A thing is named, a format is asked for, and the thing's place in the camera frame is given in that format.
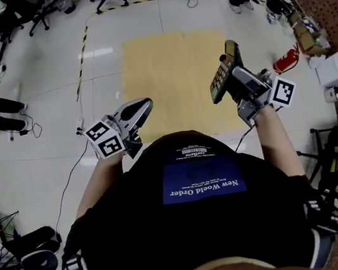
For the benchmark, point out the brown cardboard box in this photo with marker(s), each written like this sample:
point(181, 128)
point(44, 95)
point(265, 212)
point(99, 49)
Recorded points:
point(308, 37)

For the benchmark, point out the yellow black striped floor strip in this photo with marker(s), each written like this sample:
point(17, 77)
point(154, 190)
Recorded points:
point(81, 62)

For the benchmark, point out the black calculator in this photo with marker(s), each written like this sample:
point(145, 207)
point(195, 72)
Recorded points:
point(221, 80)

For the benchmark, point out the light wooden pedestal table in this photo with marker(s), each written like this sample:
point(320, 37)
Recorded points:
point(162, 77)

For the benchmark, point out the red fire extinguisher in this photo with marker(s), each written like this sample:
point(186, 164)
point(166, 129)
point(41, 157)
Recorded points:
point(285, 62)

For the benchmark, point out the small white box device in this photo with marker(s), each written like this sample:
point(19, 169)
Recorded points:
point(333, 94)

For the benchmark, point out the white power strip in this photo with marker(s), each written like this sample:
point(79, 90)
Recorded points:
point(80, 125)

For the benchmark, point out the person's right forearm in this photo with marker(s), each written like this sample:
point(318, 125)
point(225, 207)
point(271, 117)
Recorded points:
point(274, 139)

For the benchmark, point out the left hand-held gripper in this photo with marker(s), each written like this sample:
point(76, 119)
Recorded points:
point(130, 115)

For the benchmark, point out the person's left forearm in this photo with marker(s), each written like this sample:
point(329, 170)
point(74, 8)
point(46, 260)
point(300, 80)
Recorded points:
point(99, 181)

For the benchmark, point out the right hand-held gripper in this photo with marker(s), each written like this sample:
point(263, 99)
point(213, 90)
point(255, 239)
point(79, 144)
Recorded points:
point(252, 88)

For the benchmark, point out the person's black printed t-shirt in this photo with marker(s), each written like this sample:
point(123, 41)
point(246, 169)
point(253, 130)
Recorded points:
point(174, 242)

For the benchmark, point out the black belt pack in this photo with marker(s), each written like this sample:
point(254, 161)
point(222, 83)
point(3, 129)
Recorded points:
point(325, 217)

